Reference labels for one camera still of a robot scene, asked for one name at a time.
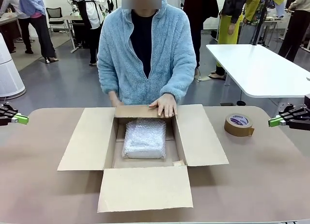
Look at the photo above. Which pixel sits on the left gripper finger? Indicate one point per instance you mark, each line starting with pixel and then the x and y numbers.
pixel 6 121
pixel 9 110

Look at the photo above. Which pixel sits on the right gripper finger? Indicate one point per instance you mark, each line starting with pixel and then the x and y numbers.
pixel 299 125
pixel 294 111

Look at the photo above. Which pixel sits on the brown packing tape roll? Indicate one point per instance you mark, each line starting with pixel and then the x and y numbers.
pixel 238 128

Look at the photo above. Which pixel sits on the brown cardboard box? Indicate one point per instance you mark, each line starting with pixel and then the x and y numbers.
pixel 145 190

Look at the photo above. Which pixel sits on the blue fleece right forearm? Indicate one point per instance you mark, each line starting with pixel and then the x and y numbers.
pixel 109 81

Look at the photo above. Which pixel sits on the blue fleece left forearm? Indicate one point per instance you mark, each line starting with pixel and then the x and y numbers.
pixel 180 81

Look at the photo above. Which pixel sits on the person's right hand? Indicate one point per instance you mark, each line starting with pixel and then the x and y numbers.
pixel 116 100

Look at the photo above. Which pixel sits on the person's left hand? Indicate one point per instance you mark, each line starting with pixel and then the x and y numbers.
pixel 165 106

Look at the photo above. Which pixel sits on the white perforated air purifier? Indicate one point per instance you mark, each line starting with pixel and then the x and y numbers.
pixel 9 73

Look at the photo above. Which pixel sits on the large white table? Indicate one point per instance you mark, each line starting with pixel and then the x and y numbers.
pixel 261 68

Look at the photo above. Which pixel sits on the light wood side table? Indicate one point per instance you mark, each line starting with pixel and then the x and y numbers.
pixel 7 19

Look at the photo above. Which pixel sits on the black tripod pole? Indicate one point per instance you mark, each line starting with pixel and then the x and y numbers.
pixel 260 25

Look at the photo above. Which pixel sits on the person in yellow apron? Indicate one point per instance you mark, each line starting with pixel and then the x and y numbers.
pixel 228 27

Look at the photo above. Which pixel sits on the black mesh office chair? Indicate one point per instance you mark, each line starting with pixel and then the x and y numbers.
pixel 54 13

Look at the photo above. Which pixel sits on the person in beige top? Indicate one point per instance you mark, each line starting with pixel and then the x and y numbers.
pixel 302 3

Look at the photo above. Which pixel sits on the person in blue shirt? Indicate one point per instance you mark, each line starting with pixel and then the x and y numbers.
pixel 31 1

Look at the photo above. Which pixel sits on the person in yellow jacket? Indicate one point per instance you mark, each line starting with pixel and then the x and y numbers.
pixel 252 3

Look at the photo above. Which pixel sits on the beige tape scrap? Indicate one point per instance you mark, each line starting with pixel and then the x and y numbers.
pixel 179 163

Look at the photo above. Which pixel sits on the person with black apron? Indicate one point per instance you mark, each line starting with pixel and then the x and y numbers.
pixel 93 13

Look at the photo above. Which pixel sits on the person in blue fleece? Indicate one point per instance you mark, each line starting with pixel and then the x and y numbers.
pixel 145 88

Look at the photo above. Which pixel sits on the bubble-wrapped clock parcel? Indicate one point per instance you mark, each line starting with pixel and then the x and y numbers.
pixel 145 141

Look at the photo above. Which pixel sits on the person in dark red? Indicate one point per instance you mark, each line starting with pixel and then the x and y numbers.
pixel 198 5

